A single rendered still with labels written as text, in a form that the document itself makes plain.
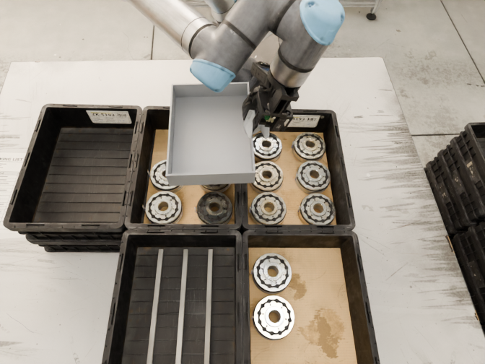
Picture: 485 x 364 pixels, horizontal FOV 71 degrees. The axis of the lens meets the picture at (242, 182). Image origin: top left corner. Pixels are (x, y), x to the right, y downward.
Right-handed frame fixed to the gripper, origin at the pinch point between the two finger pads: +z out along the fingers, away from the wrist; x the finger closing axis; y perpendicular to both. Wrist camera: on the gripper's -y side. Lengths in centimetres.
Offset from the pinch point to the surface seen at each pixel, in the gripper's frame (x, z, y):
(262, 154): 11.8, 19.6, -5.7
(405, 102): 153, 69, -91
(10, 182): -65, 58, -12
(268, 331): 5.6, 21.0, 44.8
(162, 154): -17.6, 31.0, -10.5
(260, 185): 9.7, 20.0, 5.2
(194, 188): -8.5, 28.3, 2.6
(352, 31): 136, 74, -164
